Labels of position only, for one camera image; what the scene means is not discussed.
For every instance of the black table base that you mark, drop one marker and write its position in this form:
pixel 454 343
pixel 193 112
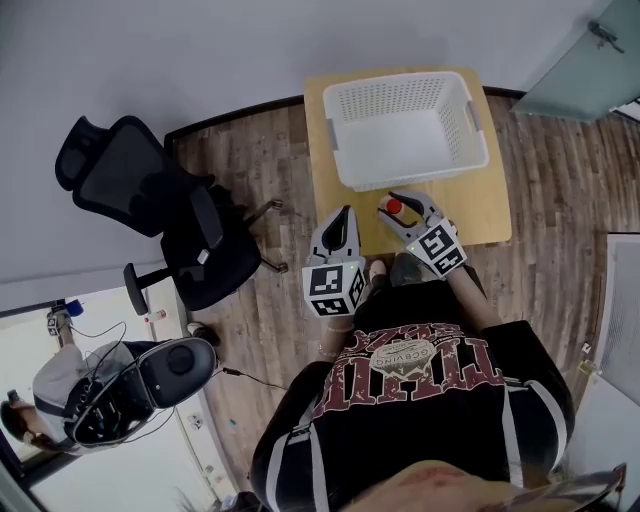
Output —
pixel 412 270

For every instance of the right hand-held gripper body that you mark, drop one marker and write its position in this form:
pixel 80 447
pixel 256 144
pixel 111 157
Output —
pixel 440 247

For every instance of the small red-capped object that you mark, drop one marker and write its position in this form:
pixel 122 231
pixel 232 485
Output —
pixel 394 206

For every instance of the person's left forearm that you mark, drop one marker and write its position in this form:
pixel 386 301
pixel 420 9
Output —
pixel 337 340

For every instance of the light wooden table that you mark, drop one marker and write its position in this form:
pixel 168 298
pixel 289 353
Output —
pixel 470 205

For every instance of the person's black printed shirt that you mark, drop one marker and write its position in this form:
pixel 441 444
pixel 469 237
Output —
pixel 415 430

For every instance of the person's right forearm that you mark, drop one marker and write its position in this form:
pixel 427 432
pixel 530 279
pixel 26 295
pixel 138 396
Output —
pixel 472 300

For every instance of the white plastic basket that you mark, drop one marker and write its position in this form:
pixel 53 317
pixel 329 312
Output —
pixel 395 145

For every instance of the frosted glass door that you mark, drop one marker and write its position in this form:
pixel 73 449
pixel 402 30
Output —
pixel 580 65

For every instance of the person's beige shoe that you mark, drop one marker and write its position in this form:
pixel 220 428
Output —
pixel 378 269

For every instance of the small brass door fitting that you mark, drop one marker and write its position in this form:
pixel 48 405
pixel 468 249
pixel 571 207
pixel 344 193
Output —
pixel 588 365

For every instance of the black mesh office chair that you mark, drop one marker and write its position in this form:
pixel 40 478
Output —
pixel 140 185

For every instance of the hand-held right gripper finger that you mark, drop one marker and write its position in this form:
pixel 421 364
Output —
pixel 425 205
pixel 400 232

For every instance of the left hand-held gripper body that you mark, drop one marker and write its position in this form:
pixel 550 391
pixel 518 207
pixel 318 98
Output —
pixel 327 285

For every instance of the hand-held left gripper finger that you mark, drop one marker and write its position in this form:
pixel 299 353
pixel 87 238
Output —
pixel 354 245
pixel 317 245

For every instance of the small red cap sill bottle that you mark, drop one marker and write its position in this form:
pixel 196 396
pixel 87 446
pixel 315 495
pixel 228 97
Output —
pixel 156 316

